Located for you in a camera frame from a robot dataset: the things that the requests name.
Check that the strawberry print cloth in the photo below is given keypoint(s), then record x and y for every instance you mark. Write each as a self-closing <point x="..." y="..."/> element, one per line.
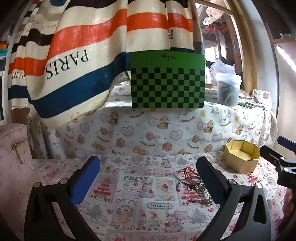
<point x="138" y="197"/>

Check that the bear print blanket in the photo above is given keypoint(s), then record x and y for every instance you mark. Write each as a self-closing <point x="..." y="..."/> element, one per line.
<point x="143" y="129"/>

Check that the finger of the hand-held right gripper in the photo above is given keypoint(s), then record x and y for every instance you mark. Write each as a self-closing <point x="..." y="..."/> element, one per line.
<point x="272" y="154"/>
<point x="288" y="143"/>

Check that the clear plastic tub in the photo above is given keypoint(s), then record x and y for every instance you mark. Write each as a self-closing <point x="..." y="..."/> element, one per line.
<point x="227" y="90"/>

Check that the gold octagonal box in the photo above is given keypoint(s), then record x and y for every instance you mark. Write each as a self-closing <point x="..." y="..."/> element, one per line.
<point x="238" y="162"/>

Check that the wooden window frame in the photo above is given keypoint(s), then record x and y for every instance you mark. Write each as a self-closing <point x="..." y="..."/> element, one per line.
<point x="247" y="58"/>

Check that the striped cloth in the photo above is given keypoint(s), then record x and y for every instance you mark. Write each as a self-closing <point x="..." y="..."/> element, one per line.
<point x="76" y="46"/>

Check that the white plastic bag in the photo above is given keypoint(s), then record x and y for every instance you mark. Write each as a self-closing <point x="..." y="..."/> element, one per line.
<point x="223" y="66"/>

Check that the person's right hand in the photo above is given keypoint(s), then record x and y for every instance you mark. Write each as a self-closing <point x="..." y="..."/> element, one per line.
<point x="290" y="201"/>

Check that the grey flat tool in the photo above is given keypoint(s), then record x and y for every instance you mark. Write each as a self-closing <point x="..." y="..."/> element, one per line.
<point x="257" y="105"/>

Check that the pink plastic bag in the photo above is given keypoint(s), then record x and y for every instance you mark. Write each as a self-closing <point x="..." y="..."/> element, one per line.
<point x="214" y="14"/>

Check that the green checkered box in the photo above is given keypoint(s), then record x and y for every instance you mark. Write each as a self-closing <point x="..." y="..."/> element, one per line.
<point x="166" y="81"/>

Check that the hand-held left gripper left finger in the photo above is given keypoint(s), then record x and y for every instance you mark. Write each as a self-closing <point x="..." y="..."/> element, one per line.
<point x="85" y="178"/>

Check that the pink quilted bag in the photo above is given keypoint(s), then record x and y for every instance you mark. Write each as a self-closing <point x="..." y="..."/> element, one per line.
<point x="13" y="166"/>

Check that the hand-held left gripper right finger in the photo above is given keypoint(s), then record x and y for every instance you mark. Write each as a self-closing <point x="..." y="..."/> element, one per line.
<point x="205" y="173"/>

